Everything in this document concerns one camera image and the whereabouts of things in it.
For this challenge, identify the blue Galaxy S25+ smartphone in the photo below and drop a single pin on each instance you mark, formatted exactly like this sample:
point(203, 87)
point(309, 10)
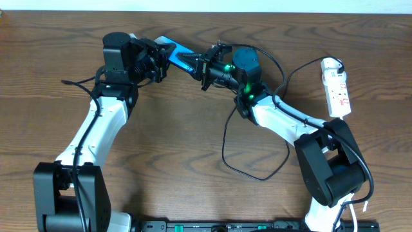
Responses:
point(170, 52)

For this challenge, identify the small white paper tag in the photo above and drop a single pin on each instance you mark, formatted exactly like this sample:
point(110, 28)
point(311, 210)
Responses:
point(364, 209)

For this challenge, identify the white power strip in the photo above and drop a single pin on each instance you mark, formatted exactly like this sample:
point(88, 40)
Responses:
point(334, 80)

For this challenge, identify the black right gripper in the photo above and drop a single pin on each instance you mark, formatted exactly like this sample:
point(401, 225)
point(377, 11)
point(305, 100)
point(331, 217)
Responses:
point(206, 68)

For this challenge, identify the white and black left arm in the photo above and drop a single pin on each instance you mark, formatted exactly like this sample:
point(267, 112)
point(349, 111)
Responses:
point(70, 193)

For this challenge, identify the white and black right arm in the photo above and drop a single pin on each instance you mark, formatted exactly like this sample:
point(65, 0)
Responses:
point(333, 168)

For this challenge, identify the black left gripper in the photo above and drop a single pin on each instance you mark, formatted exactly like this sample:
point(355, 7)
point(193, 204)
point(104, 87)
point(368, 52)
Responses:
point(161, 60)

